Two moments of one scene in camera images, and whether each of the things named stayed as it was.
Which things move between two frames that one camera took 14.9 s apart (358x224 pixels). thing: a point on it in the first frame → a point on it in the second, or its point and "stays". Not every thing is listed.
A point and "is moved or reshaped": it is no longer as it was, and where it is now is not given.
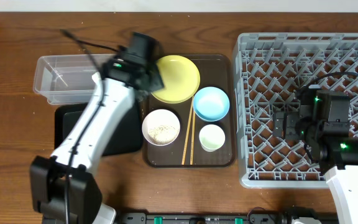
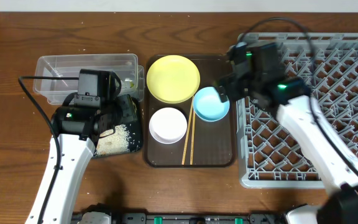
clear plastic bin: x=66 y=79 stays
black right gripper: x=292 y=118 → x=234 y=93
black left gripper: x=153 y=81 → x=127 y=106
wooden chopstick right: x=191 y=157 stays
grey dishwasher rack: x=270 y=70 stays
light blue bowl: x=211 y=104 stays
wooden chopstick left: x=187 y=132 stays
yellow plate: x=181 y=78 stays
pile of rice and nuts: x=163 y=134 → x=113 y=141
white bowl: x=161 y=127 is moved or reshaped
